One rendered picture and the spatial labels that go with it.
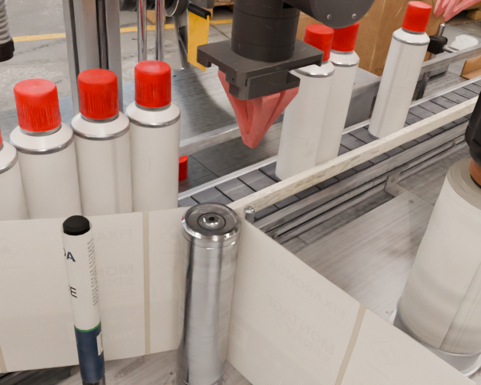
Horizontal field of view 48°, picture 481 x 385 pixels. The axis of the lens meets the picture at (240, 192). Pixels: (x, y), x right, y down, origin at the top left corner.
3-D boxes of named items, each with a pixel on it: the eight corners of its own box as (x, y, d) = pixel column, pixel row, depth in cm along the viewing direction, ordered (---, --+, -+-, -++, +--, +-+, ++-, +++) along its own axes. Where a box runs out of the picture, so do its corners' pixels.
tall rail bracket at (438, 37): (437, 118, 103) (466, 34, 94) (407, 103, 108) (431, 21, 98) (447, 114, 105) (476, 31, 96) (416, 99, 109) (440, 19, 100)
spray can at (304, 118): (293, 192, 70) (321, 39, 58) (266, 173, 73) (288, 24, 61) (320, 180, 73) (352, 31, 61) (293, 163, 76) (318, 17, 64)
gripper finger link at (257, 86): (289, 154, 53) (305, 64, 48) (234, 175, 49) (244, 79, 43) (245, 124, 57) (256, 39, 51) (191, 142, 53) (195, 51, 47)
